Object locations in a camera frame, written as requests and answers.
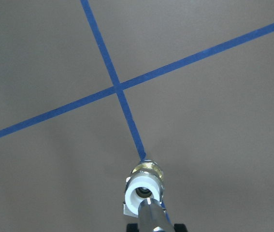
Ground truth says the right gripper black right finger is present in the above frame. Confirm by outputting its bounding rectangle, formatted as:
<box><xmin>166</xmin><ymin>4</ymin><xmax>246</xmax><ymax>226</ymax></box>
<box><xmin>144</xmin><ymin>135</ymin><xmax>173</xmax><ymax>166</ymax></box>
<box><xmin>174</xmin><ymin>223</ymin><xmax>187</xmax><ymax>232</ymax></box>

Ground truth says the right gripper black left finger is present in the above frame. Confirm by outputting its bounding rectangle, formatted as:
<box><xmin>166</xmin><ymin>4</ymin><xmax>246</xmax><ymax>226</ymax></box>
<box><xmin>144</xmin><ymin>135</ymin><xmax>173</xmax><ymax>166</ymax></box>
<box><xmin>126</xmin><ymin>223</ymin><xmax>139</xmax><ymax>232</ymax></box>

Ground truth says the white brass PPR valve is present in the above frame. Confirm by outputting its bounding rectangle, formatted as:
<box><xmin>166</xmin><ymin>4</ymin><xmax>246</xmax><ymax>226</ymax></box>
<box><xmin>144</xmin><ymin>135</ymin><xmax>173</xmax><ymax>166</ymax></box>
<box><xmin>123</xmin><ymin>159</ymin><xmax>165</xmax><ymax>218</ymax></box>

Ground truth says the chrome metal pipe fitting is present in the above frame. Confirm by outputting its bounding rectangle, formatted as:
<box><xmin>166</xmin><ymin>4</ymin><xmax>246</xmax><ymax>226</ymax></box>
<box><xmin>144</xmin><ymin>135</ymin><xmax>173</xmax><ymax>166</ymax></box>
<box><xmin>138</xmin><ymin>198</ymin><xmax>175</xmax><ymax>232</ymax></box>

